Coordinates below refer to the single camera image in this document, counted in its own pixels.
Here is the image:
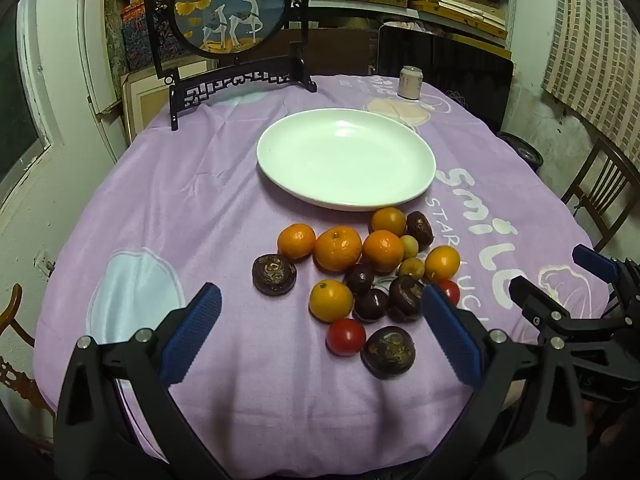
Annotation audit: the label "wooden slat-back chair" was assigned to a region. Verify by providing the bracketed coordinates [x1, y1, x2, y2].
[560, 132, 640, 253]

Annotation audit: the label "dark purple passion fruit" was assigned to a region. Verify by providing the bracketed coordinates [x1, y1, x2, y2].
[360, 326, 416, 380]
[252, 254, 298, 295]
[405, 211, 435, 248]
[389, 275, 426, 323]

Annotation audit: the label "pale drink can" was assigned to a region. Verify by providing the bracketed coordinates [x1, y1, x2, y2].
[398, 66, 424, 100]

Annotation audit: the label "window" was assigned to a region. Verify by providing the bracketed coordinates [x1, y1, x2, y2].
[0, 0, 51, 196]

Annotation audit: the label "leaning picture frames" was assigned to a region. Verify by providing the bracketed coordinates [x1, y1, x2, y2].
[120, 60, 211, 141]

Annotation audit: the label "purple printed tablecloth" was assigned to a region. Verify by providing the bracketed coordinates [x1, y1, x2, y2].
[32, 74, 623, 466]

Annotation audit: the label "black round stool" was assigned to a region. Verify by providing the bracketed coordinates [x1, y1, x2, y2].
[497, 131, 544, 171]

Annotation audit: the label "large orange mandarin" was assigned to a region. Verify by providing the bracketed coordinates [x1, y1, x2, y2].
[313, 226, 362, 271]

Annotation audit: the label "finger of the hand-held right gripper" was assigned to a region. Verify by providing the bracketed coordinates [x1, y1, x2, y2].
[572, 244, 640, 311]
[509, 276, 628, 345]

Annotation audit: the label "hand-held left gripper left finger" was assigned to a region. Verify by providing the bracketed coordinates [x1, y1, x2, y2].
[54, 282, 236, 480]

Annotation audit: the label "black board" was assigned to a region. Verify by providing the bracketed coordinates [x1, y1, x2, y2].
[376, 24, 515, 133]

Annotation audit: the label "red cherry tomato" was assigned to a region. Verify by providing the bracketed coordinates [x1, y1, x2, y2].
[326, 318, 367, 357]
[437, 280, 461, 307]

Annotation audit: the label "dark red cherry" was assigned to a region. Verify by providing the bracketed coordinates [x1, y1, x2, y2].
[345, 263, 375, 296]
[353, 288, 391, 322]

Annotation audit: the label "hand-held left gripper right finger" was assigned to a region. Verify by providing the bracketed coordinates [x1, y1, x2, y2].
[421, 282, 593, 480]

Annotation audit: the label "carved wooden chair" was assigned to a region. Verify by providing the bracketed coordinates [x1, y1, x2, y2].
[0, 282, 56, 456]

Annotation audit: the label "round deer screen on stand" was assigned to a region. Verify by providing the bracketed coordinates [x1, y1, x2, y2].
[141, 0, 318, 132]

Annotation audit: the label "checked woven wall hanging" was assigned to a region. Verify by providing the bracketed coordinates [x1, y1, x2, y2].
[542, 0, 640, 141]

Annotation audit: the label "white plate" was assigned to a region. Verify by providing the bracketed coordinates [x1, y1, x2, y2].
[256, 108, 437, 211]

